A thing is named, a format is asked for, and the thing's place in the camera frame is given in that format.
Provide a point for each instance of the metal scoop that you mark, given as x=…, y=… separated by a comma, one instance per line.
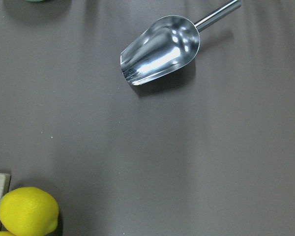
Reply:
x=167, y=45

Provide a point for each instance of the yellow lemon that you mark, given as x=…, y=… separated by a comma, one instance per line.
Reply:
x=29, y=211
x=6, y=233

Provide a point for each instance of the mint green bowl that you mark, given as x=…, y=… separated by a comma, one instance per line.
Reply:
x=37, y=0

